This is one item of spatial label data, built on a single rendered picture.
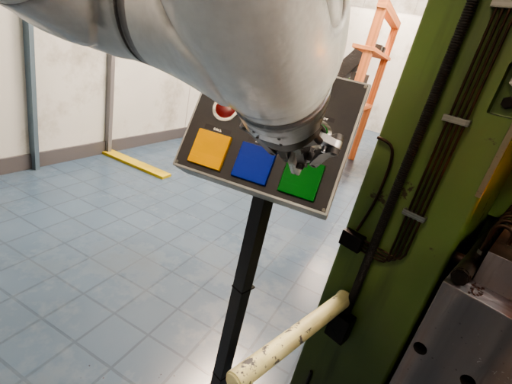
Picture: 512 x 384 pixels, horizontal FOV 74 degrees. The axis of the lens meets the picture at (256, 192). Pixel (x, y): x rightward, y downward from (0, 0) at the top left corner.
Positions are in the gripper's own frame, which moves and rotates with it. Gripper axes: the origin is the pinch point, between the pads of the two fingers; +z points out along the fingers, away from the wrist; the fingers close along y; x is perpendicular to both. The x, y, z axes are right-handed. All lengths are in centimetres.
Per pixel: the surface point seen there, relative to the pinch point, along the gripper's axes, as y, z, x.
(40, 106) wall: -221, 154, 21
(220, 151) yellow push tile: -17.4, 12.4, 0.3
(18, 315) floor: -100, 77, -79
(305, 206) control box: 2.7, 13.2, -4.9
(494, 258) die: 36.5, 15.1, -2.7
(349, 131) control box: 5.9, 13.1, 11.9
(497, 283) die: 38.5, 16.2, -6.5
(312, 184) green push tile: 2.5, 12.4, -0.6
